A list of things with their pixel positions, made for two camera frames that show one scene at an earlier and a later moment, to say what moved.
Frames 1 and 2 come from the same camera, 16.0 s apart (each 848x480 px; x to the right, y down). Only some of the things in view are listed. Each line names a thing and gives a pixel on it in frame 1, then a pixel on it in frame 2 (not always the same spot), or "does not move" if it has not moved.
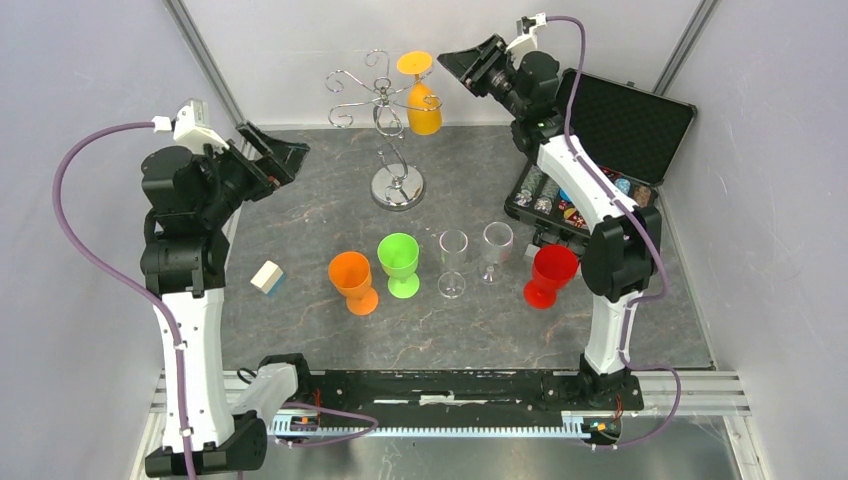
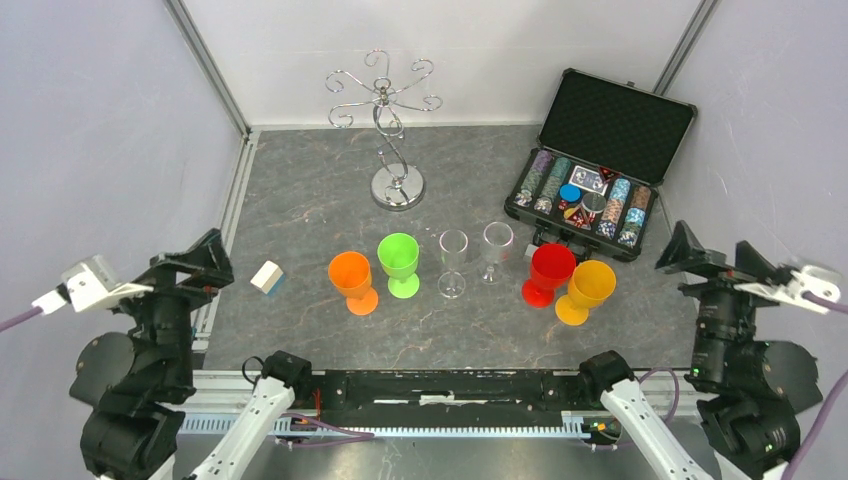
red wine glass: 554,266 does not move
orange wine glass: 350,273 does not move
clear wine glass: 453,252 does not move
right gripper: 465,63 -> 747,259
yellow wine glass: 424,112 -> 590,283
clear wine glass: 497,245 does not move
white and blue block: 269,278 does not move
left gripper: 279,161 -> 210,263
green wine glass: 398,255 does not move
